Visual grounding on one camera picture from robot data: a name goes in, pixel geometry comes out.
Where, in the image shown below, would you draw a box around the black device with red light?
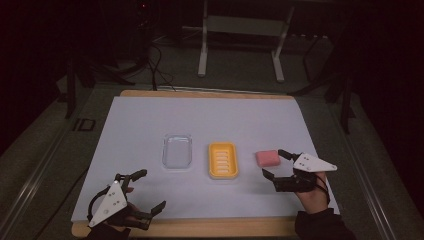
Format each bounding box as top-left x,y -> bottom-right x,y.
133,0 -> 155,32

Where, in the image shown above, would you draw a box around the pink soap bar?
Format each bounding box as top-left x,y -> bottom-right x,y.
255,149 -> 282,168

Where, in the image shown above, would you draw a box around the person's right hand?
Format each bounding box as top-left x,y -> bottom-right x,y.
294,171 -> 331,215

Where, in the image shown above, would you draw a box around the black metal stand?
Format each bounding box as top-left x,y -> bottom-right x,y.
288,33 -> 356,135
64,54 -> 136,120

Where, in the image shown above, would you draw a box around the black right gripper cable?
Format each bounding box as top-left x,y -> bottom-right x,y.
316,173 -> 332,206

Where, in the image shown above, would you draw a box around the clear plastic dish lid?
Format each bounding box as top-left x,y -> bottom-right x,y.
161,133 -> 194,170

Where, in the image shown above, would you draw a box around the white table mat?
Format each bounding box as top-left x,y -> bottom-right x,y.
71,95 -> 341,224

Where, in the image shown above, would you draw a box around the black floor cables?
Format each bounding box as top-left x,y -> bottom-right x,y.
145,42 -> 178,92

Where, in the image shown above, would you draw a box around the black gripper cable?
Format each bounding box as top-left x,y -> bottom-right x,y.
316,173 -> 332,206
86,188 -> 110,222

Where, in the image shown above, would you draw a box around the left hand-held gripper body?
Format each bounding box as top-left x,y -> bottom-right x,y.
87,172 -> 154,232

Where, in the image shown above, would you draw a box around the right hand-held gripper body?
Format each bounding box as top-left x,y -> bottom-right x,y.
271,152 -> 338,194

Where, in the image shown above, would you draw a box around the metal floor rail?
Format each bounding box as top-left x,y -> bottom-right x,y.
341,131 -> 399,240
0,126 -> 75,236

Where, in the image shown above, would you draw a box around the person's left hand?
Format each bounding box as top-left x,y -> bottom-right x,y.
113,186 -> 143,232

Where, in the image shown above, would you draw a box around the white metal stand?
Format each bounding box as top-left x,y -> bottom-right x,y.
197,0 -> 296,84

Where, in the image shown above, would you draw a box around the yellow soap dish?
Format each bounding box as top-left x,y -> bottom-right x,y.
208,141 -> 240,180

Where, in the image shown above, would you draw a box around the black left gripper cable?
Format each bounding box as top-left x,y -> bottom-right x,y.
86,188 -> 110,222

